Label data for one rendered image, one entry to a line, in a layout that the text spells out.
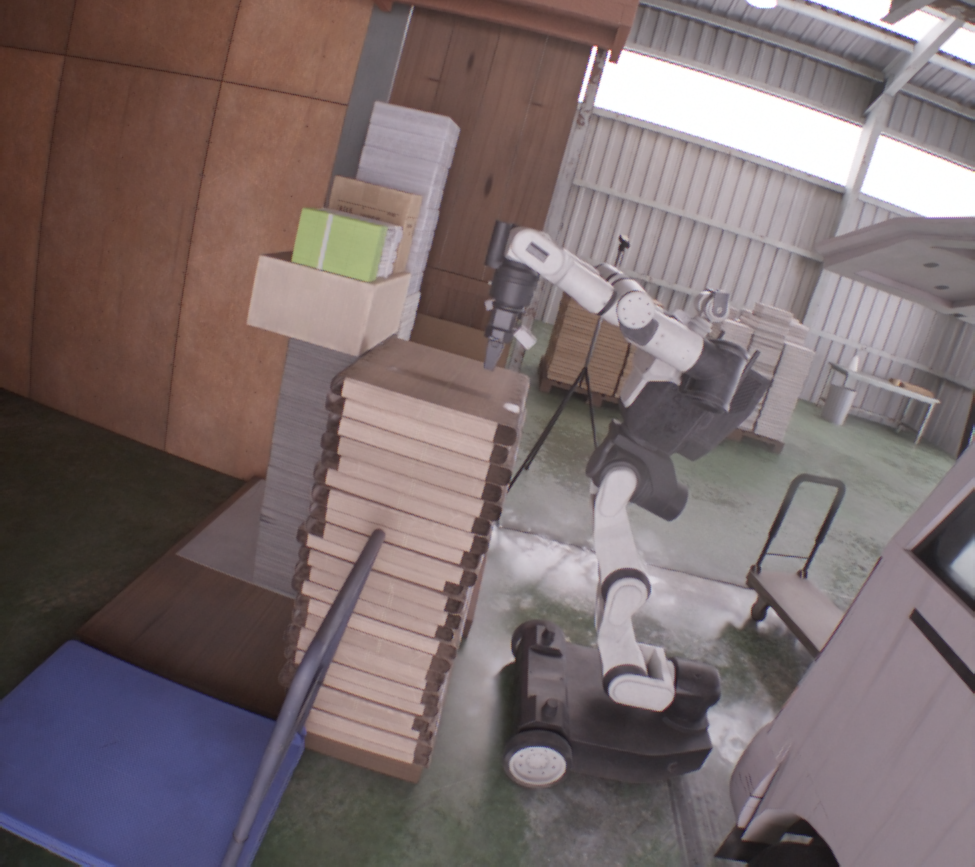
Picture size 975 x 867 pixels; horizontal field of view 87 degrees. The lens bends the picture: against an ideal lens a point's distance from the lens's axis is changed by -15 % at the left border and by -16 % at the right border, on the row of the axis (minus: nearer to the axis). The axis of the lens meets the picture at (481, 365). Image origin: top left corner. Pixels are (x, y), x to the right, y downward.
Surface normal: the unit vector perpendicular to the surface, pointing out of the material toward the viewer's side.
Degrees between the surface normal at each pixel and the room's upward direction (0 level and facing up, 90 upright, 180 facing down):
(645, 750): 0
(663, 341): 98
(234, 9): 90
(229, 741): 0
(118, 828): 0
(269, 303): 89
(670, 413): 101
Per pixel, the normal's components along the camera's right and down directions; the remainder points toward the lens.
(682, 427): -0.15, 0.40
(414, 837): 0.25, -0.94
